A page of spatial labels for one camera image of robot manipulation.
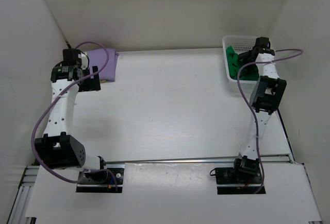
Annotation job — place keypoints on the purple t shirt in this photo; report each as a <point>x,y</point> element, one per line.
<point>98,57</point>

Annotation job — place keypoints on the green t shirt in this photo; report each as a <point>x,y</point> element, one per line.
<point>249,73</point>

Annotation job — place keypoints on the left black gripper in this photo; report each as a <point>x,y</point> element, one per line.
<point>92,84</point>

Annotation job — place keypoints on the aluminium frame rail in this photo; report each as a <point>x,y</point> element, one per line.
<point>39,196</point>

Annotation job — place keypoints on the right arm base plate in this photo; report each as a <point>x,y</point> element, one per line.
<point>230,184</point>

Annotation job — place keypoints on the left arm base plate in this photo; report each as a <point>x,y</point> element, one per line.
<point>102,182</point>

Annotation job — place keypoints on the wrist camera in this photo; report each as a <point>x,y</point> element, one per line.
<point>75,65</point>
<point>263,45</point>

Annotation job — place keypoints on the white plastic basket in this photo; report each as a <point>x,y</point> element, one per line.
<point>242,44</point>

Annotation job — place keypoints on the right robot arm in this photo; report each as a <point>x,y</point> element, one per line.
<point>263,102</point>

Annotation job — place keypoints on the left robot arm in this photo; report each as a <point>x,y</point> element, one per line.
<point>57,148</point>

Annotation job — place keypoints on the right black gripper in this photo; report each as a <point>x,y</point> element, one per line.
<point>244,56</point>

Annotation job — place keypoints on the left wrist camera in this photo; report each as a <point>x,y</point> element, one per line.
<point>75,65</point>

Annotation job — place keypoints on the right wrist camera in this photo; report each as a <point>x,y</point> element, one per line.
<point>263,45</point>

